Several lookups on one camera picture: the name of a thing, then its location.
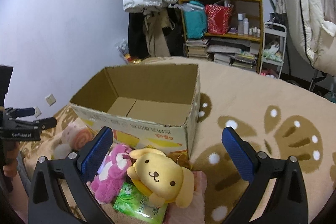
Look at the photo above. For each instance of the upper wall socket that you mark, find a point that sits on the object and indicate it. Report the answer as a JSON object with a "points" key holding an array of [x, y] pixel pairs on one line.
{"points": [[50, 99]]}

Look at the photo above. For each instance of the open cardboard box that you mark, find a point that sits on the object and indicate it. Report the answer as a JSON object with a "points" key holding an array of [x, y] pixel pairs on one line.
{"points": [[146, 105]]}

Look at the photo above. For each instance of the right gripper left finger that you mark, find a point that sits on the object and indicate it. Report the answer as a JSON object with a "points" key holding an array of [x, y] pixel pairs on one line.
{"points": [[47, 201]]}

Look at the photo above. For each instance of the person's left hand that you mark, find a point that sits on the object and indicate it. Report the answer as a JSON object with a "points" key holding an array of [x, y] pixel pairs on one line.
{"points": [[10, 169]]}

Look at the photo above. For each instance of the yellow dog plush toy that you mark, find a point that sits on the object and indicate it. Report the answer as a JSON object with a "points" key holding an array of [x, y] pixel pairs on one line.
{"points": [[160, 178]]}

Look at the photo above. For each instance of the stack of books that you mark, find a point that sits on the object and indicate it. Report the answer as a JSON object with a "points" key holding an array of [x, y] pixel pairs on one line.
{"points": [[197, 48]]}

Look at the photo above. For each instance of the red gift bag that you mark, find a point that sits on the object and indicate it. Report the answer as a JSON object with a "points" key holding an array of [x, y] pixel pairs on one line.
{"points": [[218, 19]]}

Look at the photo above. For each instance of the teal bag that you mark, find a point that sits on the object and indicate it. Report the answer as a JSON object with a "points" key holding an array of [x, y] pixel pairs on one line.
{"points": [[195, 19]]}

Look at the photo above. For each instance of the green tissue pack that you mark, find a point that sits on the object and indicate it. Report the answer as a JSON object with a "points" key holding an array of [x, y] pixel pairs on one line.
{"points": [[130, 201]]}

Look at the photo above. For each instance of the white utility cart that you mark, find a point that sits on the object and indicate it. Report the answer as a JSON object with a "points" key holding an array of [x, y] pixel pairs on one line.
{"points": [[272, 54]]}

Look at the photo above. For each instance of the white padded chair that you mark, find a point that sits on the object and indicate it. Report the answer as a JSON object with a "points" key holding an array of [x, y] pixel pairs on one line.
{"points": [[319, 34]]}

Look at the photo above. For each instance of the white fluffy plush toy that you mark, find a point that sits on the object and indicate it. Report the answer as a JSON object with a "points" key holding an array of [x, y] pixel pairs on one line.
{"points": [[61, 151]]}

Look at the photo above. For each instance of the beige patterned carpet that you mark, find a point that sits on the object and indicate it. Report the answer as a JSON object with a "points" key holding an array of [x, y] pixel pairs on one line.
{"points": [[267, 147]]}

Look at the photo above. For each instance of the wall socket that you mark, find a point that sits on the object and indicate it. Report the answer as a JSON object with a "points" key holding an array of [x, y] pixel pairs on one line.
{"points": [[37, 112], [50, 99]]}

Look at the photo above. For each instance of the lower wall socket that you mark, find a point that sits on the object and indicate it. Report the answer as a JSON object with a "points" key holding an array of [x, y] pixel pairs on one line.
{"points": [[37, 112]]}

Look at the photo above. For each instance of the pink bear plush toy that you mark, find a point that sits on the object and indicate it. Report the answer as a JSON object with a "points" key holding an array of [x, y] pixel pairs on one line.
{"points": [[107, 184]]}

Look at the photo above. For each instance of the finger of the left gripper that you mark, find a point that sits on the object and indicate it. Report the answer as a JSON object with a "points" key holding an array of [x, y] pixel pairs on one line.
{"points": [[43, 122], [19, 113]]}

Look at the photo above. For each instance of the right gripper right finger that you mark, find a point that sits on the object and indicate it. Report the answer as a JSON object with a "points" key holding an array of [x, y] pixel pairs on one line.
{"points": [[288, 201]]}

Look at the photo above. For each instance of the brown hanging coat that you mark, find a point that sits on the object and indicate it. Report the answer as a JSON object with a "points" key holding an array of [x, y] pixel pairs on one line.
{"points": [[154, 22]]}

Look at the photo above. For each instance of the plastic bag of toys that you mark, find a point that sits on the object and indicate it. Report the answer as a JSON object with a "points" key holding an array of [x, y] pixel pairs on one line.
{"points": [[123, 49]]}

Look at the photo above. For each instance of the wooden bookshelf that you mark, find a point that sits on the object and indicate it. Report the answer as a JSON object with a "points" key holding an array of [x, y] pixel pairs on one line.
{"points": [[255, 37]]}

